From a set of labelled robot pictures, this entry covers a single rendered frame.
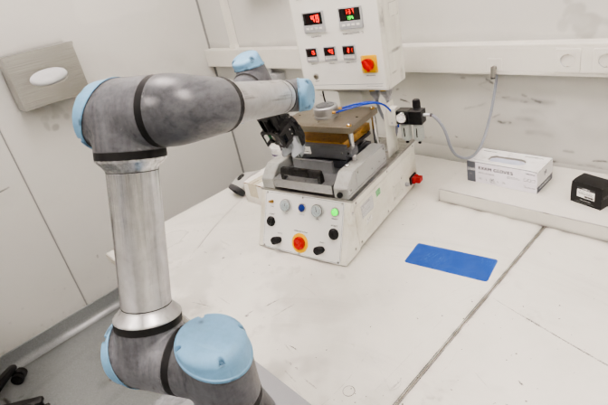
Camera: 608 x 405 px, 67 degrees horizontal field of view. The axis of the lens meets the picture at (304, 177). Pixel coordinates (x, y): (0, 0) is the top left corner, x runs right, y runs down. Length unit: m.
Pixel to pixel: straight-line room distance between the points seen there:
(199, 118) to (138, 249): 0.24
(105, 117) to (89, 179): 1.91
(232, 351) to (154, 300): 0.16
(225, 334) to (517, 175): 1.08
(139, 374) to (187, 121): 0.43
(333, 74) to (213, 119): 0.90
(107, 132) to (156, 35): 2.02
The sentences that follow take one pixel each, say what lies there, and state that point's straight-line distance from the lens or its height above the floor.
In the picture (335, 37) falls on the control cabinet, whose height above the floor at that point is 1.33.
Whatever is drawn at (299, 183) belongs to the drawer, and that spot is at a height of 0.97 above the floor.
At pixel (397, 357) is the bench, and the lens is 1.10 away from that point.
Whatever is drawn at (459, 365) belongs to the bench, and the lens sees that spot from 1.08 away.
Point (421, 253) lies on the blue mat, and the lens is 1.38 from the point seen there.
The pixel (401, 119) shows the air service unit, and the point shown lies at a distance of 1.48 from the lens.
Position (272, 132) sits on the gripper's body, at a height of 1.17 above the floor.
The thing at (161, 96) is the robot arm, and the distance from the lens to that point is 0.71.
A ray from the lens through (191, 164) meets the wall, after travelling 2.91.
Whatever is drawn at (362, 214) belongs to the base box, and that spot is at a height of 0.86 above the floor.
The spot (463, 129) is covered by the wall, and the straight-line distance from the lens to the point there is 1.86.
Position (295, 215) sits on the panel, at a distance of 1.43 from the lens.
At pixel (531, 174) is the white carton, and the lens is 1.55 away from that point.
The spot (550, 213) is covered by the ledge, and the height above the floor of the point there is 0.79.
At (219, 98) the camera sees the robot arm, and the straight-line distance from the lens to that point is 0.73.
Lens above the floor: 1.56
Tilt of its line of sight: 25 degrees down
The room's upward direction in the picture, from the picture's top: 12 degrees counter-clockwise
